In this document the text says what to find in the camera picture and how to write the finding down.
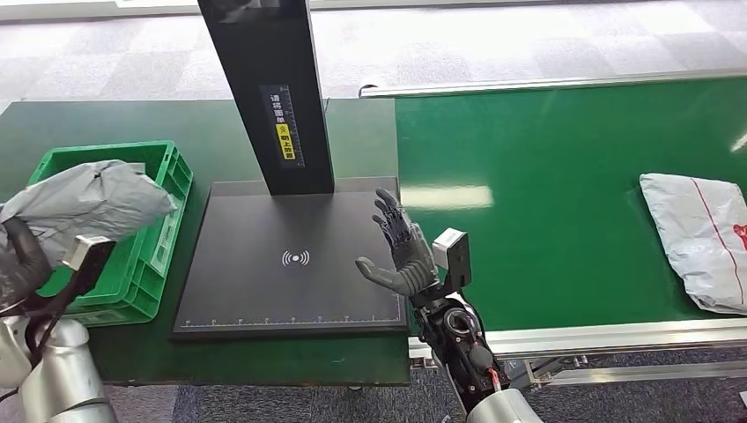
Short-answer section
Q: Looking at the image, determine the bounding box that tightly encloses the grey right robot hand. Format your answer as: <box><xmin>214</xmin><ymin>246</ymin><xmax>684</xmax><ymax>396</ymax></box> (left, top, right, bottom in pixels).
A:
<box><xmin>355</xmin><ymin>188</ymin><xmax>440</xmax><ymax>298</ymax></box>

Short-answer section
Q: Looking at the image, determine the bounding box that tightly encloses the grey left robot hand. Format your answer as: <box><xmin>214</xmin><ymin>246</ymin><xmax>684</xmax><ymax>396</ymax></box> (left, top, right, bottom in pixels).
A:
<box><xmin>0</xmin><ymin>217</ymin><xmax>55</xmax><ymax>311</ymax></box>

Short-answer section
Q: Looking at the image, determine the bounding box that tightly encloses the grey package with red print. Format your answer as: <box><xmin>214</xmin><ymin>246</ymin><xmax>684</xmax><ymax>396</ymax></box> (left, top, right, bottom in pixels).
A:
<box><xmin>0</xmin><ymin>159</ymin><xmax>179</xmax><ymax>269</ymax></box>

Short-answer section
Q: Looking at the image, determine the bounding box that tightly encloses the grey package with red line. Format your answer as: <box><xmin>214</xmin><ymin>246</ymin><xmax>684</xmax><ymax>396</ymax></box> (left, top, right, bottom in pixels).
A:
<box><xmin>639</xmin><ymin>172</ymin><xmax>747</xmax><ymax>317</ymax></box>

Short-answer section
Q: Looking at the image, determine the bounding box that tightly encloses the green plastic crate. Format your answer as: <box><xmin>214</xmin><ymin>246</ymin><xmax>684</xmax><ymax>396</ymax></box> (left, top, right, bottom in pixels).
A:
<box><xmin>26</xmin><ymin>139</ymin><xmax>195</xmax><ymax>328</ymax></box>

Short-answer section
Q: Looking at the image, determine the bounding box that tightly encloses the green conveyor belt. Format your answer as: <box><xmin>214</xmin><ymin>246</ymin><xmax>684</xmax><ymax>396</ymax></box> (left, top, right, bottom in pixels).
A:
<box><xmin>394</xmin><ymin>76</ymin><xmax>747</xmax><ymax>334</ymax></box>

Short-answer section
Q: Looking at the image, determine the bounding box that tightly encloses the label sticker with yellow patch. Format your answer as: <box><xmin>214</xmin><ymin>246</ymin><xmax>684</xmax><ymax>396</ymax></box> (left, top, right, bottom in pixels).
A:
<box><xmin>259</xmin><ymin>84</ymin><xmax>306</xmax><ymax>170</ymax></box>

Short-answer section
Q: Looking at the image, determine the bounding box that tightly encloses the dark green table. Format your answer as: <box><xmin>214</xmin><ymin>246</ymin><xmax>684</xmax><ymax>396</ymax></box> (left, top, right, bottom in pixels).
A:
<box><xmin>0</xmin><ymin>99</ymin><xmax>410</xmax><ymax>389</ymax></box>

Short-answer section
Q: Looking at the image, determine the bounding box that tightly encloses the black scale column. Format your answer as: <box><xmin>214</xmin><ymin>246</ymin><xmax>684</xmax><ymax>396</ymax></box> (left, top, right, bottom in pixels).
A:
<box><xmin>196</xmin><ymin>0</ymin><xmax>337</xmax><ymax>197</ymax></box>

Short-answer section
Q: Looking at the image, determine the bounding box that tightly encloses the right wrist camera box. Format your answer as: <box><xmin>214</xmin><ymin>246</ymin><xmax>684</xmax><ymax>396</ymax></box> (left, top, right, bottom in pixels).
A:
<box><xmin>431</xmin><ymin>227</ymin><xmax>473</xmax><ymax>292</ymax></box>

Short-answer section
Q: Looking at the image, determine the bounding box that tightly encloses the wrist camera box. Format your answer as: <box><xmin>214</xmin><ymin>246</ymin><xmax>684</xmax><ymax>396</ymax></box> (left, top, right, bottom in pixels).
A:
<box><xmin>60</xmin><ymin>234</ymin><xmax>116</xmax><ymax>296</ymax></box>
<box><xmin>431</xmin><ymin>227</ymin><xmax>473</xmax><ymax>292</ymax></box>

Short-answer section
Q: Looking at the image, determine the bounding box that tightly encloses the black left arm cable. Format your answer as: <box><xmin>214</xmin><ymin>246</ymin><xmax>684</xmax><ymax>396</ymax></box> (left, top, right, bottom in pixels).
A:
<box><xmin>22</xmin><ymin>278</ymin><xmax>80</xmax><ymax>366</ymax></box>

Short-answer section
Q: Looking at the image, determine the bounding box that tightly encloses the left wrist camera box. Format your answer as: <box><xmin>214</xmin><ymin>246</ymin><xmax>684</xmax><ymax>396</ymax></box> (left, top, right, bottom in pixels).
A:
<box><xmin>60</xmin><ymin>234</ymin><xmax>116</xmax><ymax>296</ymax></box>

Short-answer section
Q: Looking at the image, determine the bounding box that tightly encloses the metal conveyor support bracket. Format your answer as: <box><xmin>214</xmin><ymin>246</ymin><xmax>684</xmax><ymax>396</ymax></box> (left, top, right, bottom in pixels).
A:
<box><xmin>500</xmin><ymin>354</ymin><xmax>588</xmax><ymax>391</ymax></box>

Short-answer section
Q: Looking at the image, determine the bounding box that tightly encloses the aluminium conveyor rail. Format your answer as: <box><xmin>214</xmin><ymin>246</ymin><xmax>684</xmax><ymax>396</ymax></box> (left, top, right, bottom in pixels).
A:
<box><xmin>408</xmin><ymin>317</ymin><xmax>747</xmax><ymax>360</ymax></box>
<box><xmin>358</xmin><ymin>68</ymin><xmax>747</xmax><ymax>100</ymax></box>

